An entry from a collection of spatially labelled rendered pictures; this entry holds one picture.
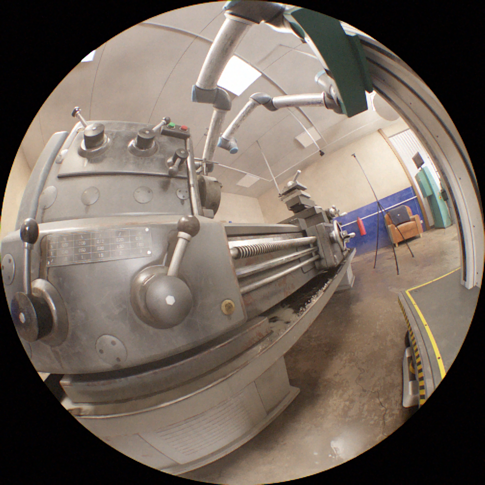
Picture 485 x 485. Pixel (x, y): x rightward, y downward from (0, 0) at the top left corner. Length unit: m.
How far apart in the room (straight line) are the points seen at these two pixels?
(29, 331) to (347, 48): 1.01
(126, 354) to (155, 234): 0.20
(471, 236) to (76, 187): 1.23
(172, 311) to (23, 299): 0.21
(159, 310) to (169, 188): 0.37
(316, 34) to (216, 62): 0.44
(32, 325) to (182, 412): 0.27
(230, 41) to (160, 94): 2.22
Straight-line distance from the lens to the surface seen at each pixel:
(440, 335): 0.57
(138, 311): 0.24
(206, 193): 0.73
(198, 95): 0.96
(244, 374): 0.36
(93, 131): 0.55
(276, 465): 0.69
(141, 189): 0.45
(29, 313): 0.25
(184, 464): 0.74
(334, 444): 0.70
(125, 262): 0.25
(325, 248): 0.98
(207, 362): 0.45
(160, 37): 2.76
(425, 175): 4.72
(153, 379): 0.43
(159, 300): 0.19
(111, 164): 0.51
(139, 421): 0.35
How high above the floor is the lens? 0.67
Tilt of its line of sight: 9 degrees up
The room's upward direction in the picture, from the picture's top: 14 degrees counter-clockwise
